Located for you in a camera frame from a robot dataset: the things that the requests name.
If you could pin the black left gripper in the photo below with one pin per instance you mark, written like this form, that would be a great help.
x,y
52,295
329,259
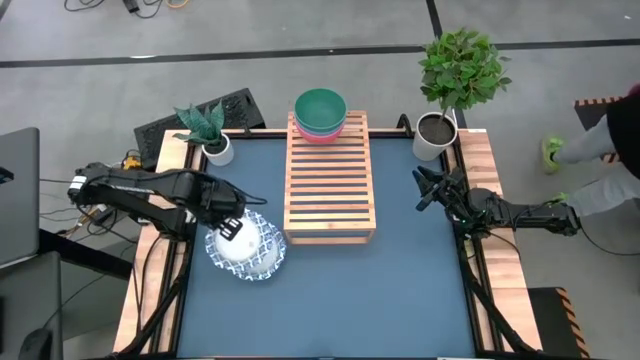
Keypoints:
x,y
220,202

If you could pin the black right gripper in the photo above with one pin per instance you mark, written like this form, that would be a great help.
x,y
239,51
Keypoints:
x,y
450,190

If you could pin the red plastic bowl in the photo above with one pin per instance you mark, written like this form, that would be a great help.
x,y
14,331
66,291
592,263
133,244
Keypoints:
x,y
320,139

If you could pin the teal plastic bowl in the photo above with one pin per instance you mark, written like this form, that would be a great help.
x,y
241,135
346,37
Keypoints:
x,y
320,110

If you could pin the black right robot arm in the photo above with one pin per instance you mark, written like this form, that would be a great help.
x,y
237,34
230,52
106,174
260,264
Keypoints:
x,y
525,217

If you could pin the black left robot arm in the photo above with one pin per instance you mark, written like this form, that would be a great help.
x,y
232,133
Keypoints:
x,y
130,185

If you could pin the wooden slatted shelf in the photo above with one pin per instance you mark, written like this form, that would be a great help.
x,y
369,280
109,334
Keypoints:
x,y
330,226

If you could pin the leafy tree in white pot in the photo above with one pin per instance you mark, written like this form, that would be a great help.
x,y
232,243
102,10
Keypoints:
x,y
427,147

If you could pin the snake plant in white pot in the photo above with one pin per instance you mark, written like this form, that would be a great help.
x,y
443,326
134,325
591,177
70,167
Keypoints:
x,y
220,154

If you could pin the blue table mat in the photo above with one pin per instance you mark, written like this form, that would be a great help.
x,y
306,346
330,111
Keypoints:
x,y
325,300

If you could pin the yellow connector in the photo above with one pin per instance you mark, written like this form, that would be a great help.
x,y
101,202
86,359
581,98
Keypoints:
x,y
132,163

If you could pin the black perforated computer case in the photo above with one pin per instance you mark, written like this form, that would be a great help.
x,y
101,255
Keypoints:
x,y
240,110

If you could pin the person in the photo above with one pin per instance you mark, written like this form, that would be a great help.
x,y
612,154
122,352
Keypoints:
x,y
590,142

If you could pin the black orange striped floor mat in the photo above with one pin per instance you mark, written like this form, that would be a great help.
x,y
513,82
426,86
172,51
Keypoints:
x,y
547,320
592,117

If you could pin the black handheld device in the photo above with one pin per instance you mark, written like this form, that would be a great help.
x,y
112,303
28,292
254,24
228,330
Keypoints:
x,y
36,345

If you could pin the black power adapter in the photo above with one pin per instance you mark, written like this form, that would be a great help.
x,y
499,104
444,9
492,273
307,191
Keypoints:
x,y
132,5

